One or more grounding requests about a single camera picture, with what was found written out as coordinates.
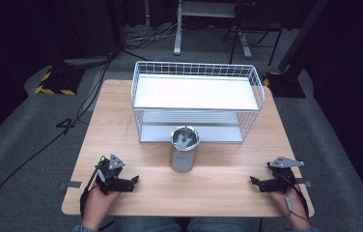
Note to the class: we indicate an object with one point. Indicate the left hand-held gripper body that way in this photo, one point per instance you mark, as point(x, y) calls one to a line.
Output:
point(113, 174)

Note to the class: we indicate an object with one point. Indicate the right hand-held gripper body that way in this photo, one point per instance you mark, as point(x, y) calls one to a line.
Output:
point(282, 177)

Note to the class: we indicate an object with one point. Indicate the person's right hand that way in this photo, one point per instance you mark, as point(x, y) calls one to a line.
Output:
point(290, 203)

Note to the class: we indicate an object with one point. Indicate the person's left hand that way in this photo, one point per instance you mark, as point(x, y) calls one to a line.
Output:
point(97, 203)

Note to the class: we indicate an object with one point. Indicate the grey tape strip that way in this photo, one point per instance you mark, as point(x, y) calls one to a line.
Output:
point(71, 184)
point(303, 183)

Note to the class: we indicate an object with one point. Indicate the silver metal can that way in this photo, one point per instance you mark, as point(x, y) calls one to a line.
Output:
point(184, 151)

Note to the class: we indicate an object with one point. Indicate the person's blue jeans legs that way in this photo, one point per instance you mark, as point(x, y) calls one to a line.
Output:
point(186, 225)

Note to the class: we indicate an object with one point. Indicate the black yellow striped stand base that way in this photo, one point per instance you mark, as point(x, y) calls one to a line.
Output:
point(59, 80)
point(284, 85)

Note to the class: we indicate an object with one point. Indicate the black chair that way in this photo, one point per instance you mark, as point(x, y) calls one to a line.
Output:
point(253, 22)

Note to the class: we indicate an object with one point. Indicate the black slanted stand post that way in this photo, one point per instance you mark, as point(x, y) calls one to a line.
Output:
point(301, 35)

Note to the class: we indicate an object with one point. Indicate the white desk frame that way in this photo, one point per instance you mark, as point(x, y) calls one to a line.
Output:
point(179, 32)

